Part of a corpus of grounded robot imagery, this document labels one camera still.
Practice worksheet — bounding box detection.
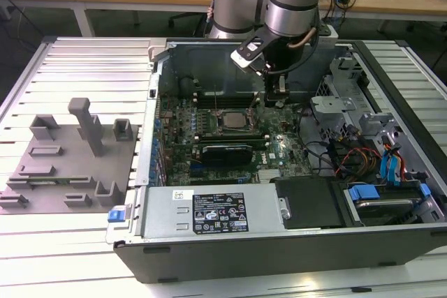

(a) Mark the CPU socket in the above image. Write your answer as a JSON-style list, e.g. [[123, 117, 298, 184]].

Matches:
[[215, 107, 255, 135]]

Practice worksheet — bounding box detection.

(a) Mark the black open PC case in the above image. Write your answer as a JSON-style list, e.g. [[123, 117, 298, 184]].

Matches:
[[104, 37, 447, 285]]

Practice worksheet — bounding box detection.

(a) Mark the installed RAM stick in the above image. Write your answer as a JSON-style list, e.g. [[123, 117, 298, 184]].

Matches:
[[193, 132, 270, 149]]

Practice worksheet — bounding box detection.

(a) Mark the silver square CPU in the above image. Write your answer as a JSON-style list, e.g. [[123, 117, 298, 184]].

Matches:
[[222, 111, 248, 131]]

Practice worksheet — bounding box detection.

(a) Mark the coloured power wire bundle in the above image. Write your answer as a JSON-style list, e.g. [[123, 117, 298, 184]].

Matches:
[[333, 146, 383, 177]]

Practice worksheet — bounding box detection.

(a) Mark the hard disk in blue carrier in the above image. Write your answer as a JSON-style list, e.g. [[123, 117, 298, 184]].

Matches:
[[343, 181, 433, 228]]

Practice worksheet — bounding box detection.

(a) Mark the blue case latch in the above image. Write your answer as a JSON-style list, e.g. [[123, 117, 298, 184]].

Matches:
[[108, 206, 126, 223]]

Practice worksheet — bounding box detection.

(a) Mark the metal socket cover frame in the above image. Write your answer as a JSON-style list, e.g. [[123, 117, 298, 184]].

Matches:
[[247, 92, 270, 130]]

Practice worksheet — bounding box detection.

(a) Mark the green RAM stick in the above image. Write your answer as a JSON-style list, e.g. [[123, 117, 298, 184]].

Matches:
[[24, 177, 91, 188]]

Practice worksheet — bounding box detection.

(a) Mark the black plastic drive cover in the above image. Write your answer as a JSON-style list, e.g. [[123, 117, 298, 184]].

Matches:
[[269, 176, 347, 230]]

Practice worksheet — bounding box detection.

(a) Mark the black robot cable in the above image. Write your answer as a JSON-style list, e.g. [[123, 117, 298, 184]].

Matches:
[[268, 25, 321, 75]]

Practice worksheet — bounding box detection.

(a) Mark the blue flat data cable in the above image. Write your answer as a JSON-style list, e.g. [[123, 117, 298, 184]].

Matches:
[[388, 147, 403, 186], [379, 153, 391, 186]]

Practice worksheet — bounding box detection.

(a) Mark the small silver chipset heatsink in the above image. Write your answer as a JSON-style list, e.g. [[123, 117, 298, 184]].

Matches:
[[257, 167, 281, 184]]

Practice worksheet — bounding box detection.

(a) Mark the grey metal disk bay bracket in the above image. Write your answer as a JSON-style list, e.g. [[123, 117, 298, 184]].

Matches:
[[359, 111, 408, 163]]

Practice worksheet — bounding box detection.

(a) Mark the grey metal drive cage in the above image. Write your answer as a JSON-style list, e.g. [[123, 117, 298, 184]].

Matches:
[[319, 55, 371, 103]]

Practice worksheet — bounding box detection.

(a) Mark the grey plastic parts rack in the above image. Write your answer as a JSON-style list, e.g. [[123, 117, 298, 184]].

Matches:
[[0, 96, 141, 216]]

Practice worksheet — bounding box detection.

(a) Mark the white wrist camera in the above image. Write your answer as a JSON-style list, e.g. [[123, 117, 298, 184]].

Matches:
[[229, 34, 279, 69]]

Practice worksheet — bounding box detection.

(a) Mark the blue expansion slot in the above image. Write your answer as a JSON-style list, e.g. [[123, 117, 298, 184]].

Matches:
[[189, 160, 211, 177]]

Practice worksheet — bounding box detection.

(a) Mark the silver metal drive bracket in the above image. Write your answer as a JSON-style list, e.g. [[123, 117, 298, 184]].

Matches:
[[309, 94, 354, 138]]

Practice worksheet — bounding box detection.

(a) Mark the pale grey case latch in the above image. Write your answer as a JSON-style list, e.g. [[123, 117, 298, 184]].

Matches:
[[147, 38, 169, 66]]

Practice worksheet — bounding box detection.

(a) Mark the green motherboard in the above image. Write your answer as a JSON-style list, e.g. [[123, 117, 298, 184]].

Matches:
[[157, 92, 317, 188]]

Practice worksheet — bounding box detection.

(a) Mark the grey power supply with label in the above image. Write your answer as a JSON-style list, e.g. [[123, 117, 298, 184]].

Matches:
[[140, 184, 284, 240]]

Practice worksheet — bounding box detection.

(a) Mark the black graphics card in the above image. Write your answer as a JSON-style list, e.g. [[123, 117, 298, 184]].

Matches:
[[199, 142, 255, 167]]

